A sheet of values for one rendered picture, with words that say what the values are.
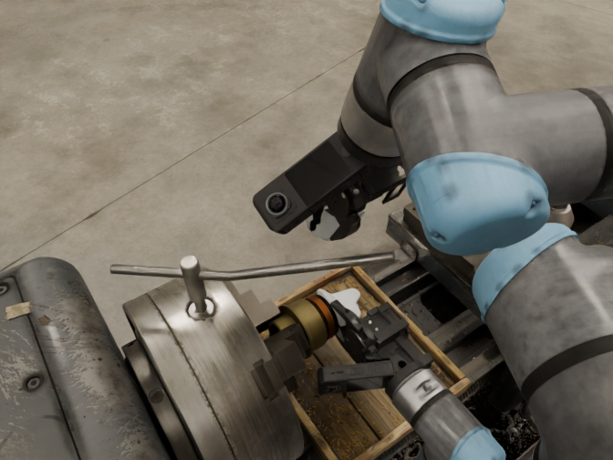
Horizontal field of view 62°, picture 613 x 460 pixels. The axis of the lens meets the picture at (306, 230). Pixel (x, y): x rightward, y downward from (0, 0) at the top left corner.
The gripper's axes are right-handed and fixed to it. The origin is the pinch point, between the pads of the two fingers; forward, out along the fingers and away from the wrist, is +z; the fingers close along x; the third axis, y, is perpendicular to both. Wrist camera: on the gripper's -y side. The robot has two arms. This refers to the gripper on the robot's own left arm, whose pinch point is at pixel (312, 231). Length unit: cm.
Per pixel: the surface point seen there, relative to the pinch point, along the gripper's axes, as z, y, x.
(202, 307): 8.0, -14.8, 0.0
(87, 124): 213, 10, 188
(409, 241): 45, 40, 1
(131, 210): 182, 6, 108
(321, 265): -3.9, -3.2, -5.2
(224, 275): 1.7, -11.8, 0.5
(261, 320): 22.2, -5.7, -2.5
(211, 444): 10.0, -21.2, -14.6
